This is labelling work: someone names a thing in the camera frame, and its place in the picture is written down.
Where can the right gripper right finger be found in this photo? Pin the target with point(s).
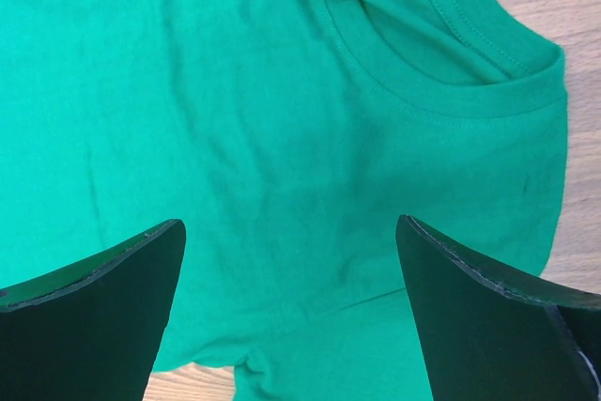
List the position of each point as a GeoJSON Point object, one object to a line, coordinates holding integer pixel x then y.
{"type": "Point", "coordinates": [489, 331]}

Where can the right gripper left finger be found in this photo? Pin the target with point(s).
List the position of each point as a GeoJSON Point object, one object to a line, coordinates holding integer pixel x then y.
{"type": "Point", "coordinates": [92, 330]}

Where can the green t shirt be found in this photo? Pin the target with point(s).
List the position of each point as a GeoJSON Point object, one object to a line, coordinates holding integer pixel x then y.
{"type": "Point", "coordinates": [289, 136]}

